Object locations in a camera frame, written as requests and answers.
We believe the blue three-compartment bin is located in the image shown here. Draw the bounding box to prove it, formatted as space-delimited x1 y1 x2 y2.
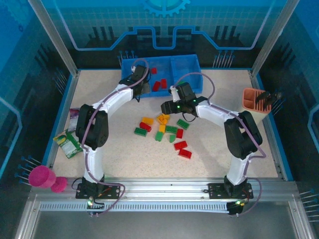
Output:
120 54 204 99

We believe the purple snack packet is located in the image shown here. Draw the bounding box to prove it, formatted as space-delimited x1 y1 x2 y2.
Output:
69 108 80 132

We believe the beige orange utensil holder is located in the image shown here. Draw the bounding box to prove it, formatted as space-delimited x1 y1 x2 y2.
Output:
235 87 273 132

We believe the black utensil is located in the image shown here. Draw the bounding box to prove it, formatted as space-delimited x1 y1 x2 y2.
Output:
254 91 284 110

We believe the green snack packet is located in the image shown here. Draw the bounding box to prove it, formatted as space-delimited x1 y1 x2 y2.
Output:
52 129 83 159

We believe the black electronics box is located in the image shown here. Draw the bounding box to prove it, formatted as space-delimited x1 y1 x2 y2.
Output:
86 196 105 217
227 199 247 217

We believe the small pink cup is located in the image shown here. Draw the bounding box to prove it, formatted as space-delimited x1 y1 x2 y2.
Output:
51 176 68 194

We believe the large pink cup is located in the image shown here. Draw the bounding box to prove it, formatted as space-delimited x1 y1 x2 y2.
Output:
28 165 57 189

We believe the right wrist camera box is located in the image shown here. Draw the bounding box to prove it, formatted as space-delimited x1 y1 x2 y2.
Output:
169 86 178 103

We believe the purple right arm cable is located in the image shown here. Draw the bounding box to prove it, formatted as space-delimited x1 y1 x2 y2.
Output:
173 72 267 217

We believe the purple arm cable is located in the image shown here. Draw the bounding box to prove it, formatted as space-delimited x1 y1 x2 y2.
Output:
173 72 267 217
82 59 150 217

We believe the aluminium mounting rail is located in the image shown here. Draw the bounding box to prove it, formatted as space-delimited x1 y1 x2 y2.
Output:
27 176 300 202

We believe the aluminium frame post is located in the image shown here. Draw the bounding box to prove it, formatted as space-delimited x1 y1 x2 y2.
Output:
26 0 80 77
250 0 300 77

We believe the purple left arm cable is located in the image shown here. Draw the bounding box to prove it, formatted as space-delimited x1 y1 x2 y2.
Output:
82 59 150 217

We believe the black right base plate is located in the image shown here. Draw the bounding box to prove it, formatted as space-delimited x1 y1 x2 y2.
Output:
207 182 254 200

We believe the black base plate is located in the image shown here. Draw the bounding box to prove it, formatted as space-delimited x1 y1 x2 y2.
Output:
207 182 254 200
75 182 121 200

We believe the slotted cable duct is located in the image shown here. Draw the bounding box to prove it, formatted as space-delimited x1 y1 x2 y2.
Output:
38 200 231 213

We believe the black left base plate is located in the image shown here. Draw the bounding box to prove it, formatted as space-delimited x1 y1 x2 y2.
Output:
75 182 121 200

